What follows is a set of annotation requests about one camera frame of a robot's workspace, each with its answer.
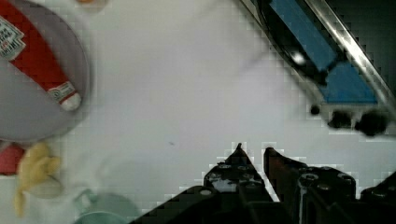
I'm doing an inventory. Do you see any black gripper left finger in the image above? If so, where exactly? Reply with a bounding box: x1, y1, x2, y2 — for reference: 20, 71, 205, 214
130, 145, 292, 224

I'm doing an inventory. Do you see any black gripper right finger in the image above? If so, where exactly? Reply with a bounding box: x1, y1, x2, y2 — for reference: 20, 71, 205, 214
263, 147, 396, 224

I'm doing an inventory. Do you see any silver toaster oven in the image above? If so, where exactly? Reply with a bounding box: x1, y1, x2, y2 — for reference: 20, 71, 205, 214
240, 0, 396, 136

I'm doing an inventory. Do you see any green mug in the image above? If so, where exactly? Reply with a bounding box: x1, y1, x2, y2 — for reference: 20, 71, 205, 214
73, 189, 141, 224

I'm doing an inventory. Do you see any yellow plush banana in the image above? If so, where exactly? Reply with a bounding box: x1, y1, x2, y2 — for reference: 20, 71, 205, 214
13, 142, 61, 217

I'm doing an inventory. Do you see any grey round plate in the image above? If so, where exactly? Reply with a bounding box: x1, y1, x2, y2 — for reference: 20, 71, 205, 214
1, 0, 90, 142

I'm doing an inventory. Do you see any pink plush strawberry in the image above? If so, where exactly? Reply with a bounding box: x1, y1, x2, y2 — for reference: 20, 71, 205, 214
0, 145, 24, 175

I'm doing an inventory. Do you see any orange slice toy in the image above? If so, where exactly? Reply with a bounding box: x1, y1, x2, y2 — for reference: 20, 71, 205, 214
76, 0, 95, 4

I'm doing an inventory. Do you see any red plush ketchup bottle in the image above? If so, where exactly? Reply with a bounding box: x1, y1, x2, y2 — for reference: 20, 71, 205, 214
0, 0, 81, 111

